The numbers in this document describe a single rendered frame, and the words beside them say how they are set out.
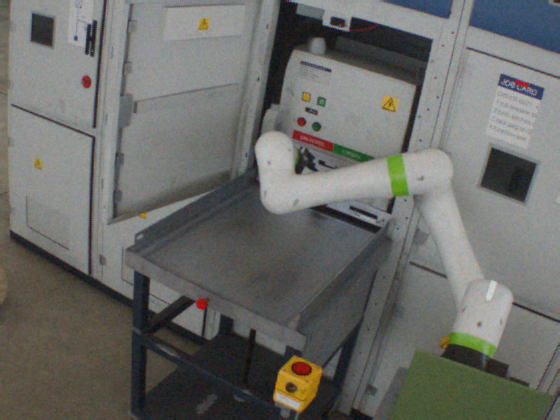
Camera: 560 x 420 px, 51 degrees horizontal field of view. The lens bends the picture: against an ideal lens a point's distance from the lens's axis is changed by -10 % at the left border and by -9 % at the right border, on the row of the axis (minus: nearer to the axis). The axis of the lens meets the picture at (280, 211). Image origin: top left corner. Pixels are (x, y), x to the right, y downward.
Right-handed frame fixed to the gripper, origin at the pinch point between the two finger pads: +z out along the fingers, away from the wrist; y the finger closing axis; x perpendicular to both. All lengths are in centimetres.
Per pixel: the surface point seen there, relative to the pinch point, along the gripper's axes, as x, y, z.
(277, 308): 18, 40, -34
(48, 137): -140, 21, 26
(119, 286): -88, 74, 56
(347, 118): 3.1, -23.9, 5.8
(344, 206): 9.3, 3.9, 20.5
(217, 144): -38.3, 0.2, 3.3
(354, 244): 20.6, 15.5, 9.6
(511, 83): 56, -47, -16
